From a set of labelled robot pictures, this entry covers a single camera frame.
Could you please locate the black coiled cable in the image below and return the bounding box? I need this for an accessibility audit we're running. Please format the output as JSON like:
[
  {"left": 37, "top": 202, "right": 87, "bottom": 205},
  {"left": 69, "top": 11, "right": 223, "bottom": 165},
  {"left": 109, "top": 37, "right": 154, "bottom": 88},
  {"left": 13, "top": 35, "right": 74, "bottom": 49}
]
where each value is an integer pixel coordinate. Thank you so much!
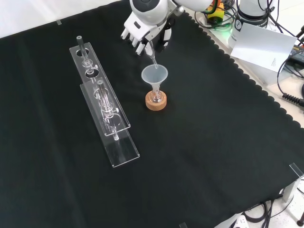
[{"left": 276, "top": 58, "right": 304, "bottom": 107}]

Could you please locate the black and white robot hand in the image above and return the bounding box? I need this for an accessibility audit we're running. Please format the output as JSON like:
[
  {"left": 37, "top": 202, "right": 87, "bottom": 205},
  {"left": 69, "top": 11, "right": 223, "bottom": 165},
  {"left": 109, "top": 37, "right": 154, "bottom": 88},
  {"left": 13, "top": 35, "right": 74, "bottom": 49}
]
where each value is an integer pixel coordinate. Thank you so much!
[{"left": 120, "top": 11, "right": 173, "bottom": 57}]

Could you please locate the black bench cloth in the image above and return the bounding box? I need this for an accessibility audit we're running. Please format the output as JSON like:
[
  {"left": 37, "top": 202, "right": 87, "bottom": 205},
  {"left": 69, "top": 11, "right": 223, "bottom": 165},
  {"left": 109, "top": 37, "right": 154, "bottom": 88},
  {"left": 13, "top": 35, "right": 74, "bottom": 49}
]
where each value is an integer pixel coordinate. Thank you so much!
[{"left": 0, "top": 0, "right": 304, "bottom": 228}]

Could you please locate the pale white board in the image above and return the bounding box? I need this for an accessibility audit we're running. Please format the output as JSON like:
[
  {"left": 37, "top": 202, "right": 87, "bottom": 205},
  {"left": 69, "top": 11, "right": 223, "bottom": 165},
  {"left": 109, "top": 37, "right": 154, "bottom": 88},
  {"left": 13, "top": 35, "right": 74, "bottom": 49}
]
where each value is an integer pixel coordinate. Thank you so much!
[{"left": 229, "top": 22, "right": 298, "bottom": 73}]

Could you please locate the metal bench bracket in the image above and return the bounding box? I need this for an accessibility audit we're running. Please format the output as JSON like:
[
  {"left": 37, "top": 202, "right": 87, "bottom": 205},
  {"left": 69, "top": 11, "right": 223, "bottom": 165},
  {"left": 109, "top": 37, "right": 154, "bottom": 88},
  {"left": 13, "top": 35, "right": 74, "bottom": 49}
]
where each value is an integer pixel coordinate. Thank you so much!
[{"left": 282, "top": 162, "right": 304, "bottom": 202}]

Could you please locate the grey box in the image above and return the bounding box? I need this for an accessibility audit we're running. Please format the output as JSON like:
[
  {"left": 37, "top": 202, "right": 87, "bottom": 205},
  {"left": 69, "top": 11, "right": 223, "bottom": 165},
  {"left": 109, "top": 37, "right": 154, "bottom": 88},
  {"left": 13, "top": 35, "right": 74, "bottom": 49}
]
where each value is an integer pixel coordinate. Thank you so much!
[{"left": 255, "top": 60, "right": 285, "bottom": 87}]

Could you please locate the clear plastic funnel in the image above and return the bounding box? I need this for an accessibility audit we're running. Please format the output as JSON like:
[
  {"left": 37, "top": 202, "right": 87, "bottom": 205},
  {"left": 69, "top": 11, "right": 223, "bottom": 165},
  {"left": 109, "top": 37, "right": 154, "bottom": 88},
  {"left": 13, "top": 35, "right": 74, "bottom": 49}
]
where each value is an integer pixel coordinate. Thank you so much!
[{"left": 141, "top": 64, "right": 169, "bottom": 95}]

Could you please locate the yellow stop button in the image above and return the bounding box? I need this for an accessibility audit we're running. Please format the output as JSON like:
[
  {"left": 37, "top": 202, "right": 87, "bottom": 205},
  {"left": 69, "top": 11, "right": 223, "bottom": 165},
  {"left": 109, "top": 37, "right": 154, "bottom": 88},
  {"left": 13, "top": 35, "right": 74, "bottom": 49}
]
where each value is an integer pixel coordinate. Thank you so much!
[{"left": 206, "top": 2, "right": 225, "bottom": 24}]

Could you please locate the white power strip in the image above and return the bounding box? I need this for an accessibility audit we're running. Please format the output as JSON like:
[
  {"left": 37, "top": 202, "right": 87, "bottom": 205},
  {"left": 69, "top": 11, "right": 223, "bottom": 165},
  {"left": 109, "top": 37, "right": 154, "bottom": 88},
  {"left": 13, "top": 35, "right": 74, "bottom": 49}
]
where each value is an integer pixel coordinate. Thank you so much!
[{"left": 227, "top": 213, "right": 249, "bottom": 228}]

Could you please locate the black floor cable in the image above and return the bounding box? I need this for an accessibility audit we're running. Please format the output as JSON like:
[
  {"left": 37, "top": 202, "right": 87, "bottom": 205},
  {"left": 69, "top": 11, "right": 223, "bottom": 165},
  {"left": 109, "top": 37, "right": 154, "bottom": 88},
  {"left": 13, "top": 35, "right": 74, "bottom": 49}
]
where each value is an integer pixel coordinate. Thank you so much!
[{"left": 244, "top": 199, "right": 304, "bottom": 225}]

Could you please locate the small round-bottom glass flask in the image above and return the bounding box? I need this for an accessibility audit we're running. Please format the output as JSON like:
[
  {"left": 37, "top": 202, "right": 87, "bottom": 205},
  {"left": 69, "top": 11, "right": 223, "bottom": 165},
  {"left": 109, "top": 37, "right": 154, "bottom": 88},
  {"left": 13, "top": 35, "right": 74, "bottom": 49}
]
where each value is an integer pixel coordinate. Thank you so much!
[{"left": 150, "top": 88, "right": 163, "bottom": 104}]

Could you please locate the cork ring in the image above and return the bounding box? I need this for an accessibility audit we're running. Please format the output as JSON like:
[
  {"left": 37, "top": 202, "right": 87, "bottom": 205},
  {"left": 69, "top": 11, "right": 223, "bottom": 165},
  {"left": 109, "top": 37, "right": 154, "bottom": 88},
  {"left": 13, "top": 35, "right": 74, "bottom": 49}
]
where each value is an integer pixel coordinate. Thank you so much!
[{"left": 145, "top": 91, "right": 168, "bottom": 111}]

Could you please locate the clear acrylic funnel stand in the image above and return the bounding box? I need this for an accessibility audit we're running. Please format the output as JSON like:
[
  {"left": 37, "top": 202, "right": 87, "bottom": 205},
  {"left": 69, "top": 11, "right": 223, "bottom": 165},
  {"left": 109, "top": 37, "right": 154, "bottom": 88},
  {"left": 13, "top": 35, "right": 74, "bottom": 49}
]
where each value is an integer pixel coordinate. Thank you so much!
[{"left": 69, "top": 35, "right": 140, "bottom": 168}]

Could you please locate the black electronic device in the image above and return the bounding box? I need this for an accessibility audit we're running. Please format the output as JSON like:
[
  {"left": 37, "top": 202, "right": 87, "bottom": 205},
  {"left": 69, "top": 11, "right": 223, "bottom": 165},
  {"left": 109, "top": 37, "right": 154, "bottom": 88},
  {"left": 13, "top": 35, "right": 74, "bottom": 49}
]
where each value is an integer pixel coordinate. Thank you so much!
[{"left": 286, "top": 44, "right": 304, "bottom": 63}]

